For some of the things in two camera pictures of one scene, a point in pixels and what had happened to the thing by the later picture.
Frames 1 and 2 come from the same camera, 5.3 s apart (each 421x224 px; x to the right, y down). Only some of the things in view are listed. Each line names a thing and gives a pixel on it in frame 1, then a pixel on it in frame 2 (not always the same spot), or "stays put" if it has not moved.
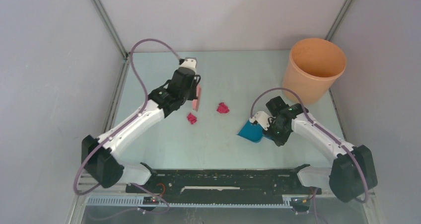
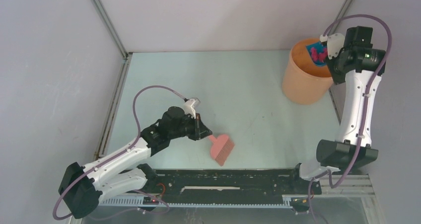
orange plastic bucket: (314, 66) stays put
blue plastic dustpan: (252, 131) → (320, 46)
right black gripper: (279, 140) → (337, 78)
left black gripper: (193, 95) → (200, 130)
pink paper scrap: (222, 108) → (321, 56)
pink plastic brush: (196, 102) → (221, 148)
